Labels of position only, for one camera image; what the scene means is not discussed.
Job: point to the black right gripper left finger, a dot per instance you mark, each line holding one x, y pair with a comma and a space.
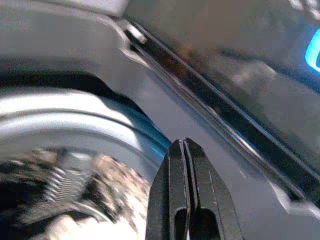
172, 190

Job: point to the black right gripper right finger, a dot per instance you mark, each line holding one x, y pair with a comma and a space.
210, 200

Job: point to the grey front-load washing machine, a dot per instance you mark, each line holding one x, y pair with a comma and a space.
190, 82

